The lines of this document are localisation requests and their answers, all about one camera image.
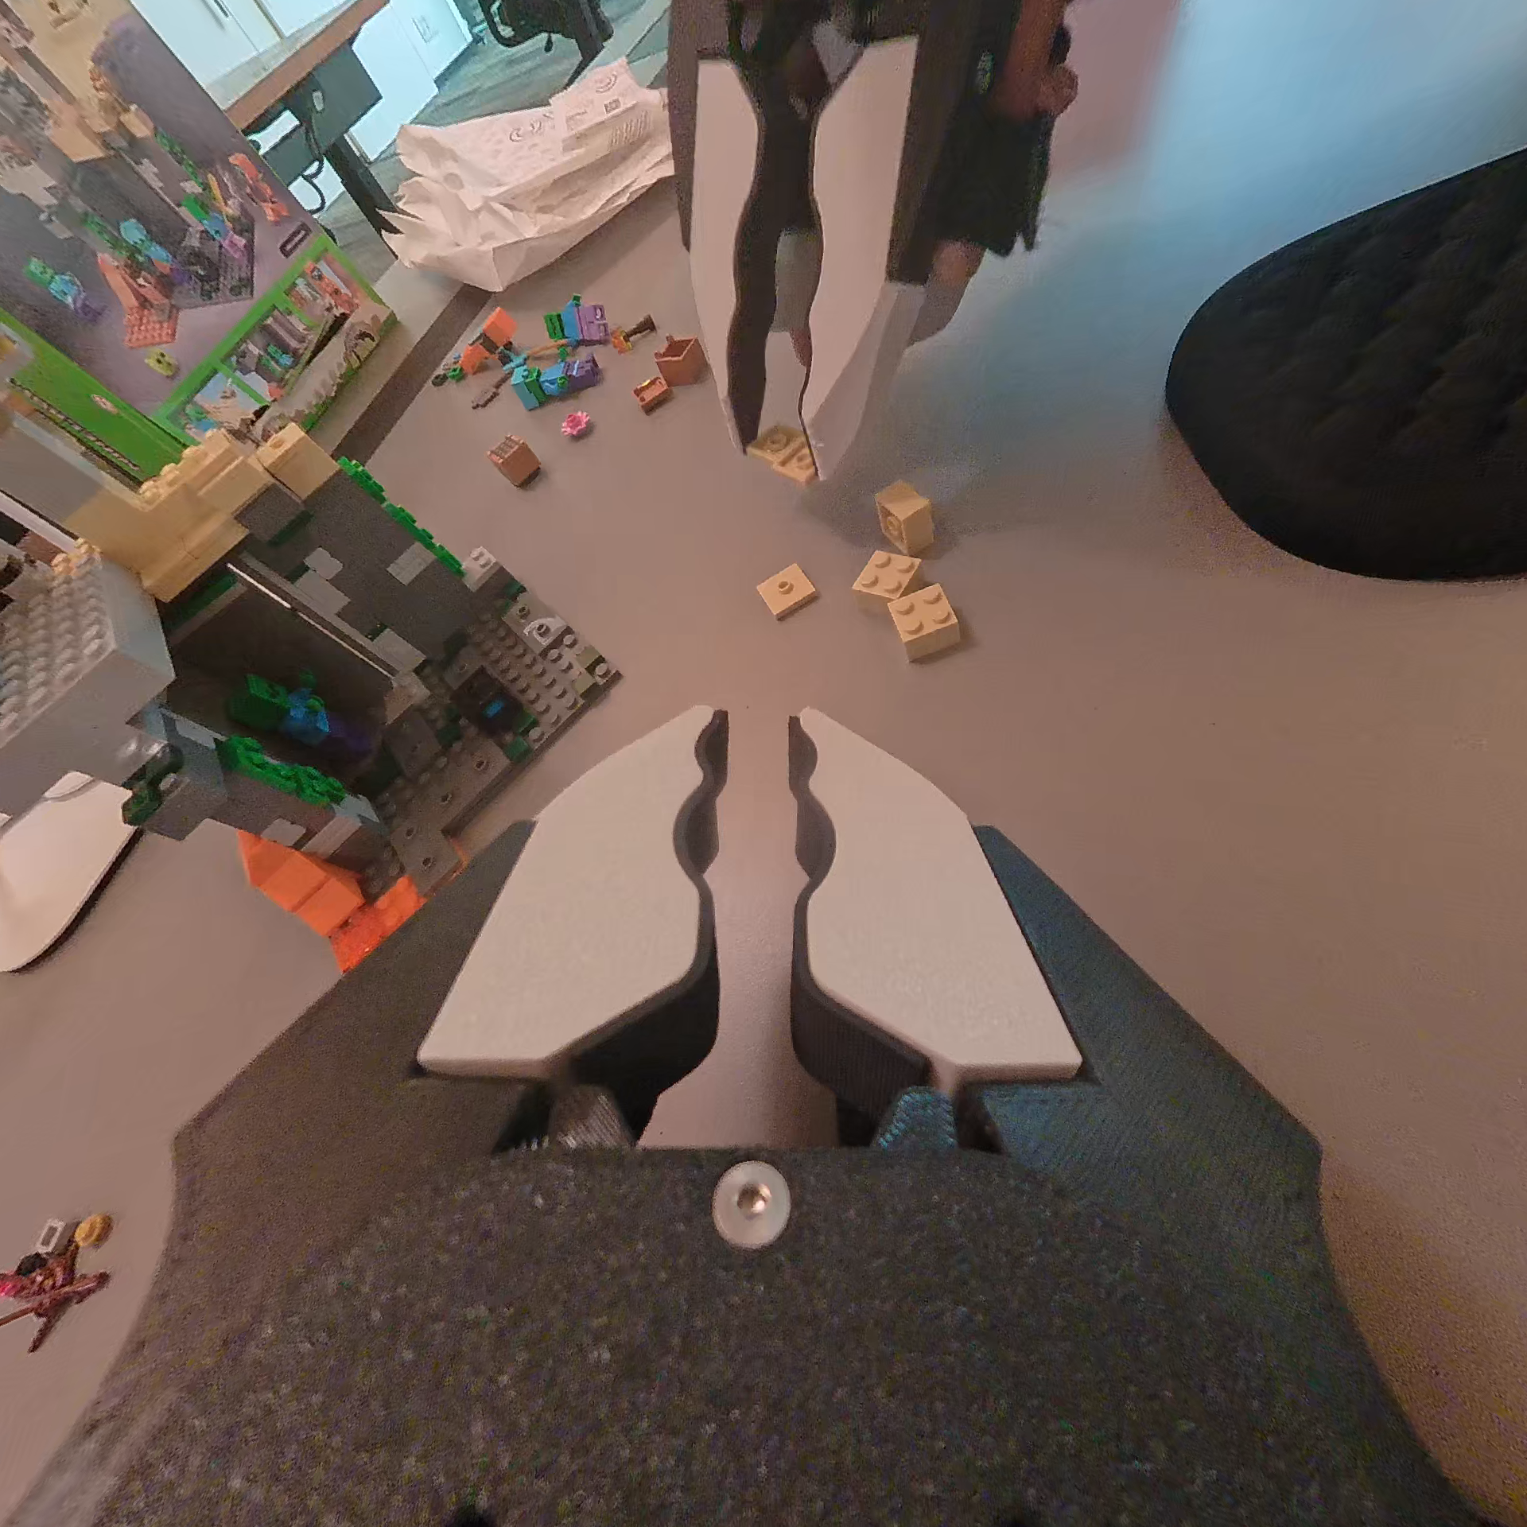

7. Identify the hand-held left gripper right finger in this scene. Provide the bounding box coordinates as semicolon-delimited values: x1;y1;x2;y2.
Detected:
784;703;1086;1151

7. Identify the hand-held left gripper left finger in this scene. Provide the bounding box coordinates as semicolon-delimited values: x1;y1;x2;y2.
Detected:
416;703;731;1146

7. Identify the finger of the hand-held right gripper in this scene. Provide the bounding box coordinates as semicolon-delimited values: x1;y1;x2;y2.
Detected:
691;51;778;449
796;33;926;477

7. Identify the toy brick tower model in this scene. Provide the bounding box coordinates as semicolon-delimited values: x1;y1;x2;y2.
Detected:
0;424;619;908

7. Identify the grey desk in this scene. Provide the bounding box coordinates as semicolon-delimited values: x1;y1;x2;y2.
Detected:
0;0;1527;1481

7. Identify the person's right hand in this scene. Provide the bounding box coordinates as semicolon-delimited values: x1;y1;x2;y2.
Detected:
928;0;1080;340

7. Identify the white paper pile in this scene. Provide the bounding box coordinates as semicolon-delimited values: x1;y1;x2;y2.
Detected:
384;57;675;290

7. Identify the orange toy brick plate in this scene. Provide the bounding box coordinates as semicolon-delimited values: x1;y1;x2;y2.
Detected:
236;829;427;973

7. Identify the black office chair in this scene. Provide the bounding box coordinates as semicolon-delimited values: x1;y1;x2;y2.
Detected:
482;0;614;54

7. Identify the orange toy figure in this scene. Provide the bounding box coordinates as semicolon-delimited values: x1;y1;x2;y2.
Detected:
430;307;527;390

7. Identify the wooden office table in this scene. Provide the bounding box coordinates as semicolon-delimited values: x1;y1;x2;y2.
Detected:
221;0;400;233

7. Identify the white stand base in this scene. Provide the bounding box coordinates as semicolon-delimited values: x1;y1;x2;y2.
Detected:
0;769;143;973

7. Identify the green toy box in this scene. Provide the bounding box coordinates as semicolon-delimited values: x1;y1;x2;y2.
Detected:
0;0;396;477

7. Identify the small dark red toy piece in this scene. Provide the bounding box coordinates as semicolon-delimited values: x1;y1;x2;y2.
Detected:
0;1215;113;1356

